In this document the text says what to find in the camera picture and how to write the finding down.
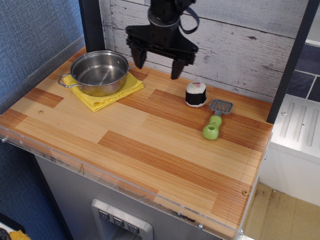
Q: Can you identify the stainless steel pot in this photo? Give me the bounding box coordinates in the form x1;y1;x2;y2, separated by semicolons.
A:
58;50;131;97

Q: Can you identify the black vertical post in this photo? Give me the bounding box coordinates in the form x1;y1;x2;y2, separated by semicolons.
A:
266;0;320;124
78;0;105;53

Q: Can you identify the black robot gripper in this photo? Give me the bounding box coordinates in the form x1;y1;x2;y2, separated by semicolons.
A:
125;17;198;80

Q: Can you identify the black right vertical post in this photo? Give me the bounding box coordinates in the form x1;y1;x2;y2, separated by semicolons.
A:
266;0;320;124

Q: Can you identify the grey toy fridge cabinet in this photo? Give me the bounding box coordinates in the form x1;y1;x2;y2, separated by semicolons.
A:
36;156;241;240

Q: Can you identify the black left vertical post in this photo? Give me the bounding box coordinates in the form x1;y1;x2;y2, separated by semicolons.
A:
78;0;105;53

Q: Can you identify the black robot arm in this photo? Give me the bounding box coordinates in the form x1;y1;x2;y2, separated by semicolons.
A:
126;0;200;80

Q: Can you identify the silver dispenser button panel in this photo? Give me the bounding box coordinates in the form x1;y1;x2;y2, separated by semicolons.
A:
91;198;154;240

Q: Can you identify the yellow folded cloth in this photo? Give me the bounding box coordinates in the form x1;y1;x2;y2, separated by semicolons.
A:
71;73;145;112

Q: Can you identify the green grey toy spatula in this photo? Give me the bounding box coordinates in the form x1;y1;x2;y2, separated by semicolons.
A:
202;99;234;140

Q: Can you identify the white ribbed side unit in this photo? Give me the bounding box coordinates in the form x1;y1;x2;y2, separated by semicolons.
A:
259;94;320;206

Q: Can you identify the plush sushi roll toy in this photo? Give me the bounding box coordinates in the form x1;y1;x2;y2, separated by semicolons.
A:
185;82;207;108

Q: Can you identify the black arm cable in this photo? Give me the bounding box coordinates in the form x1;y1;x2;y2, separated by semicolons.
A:
178;6;201;36

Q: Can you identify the yellow black object bottom corner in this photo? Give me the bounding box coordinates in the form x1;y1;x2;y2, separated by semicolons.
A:
0;213;31;240

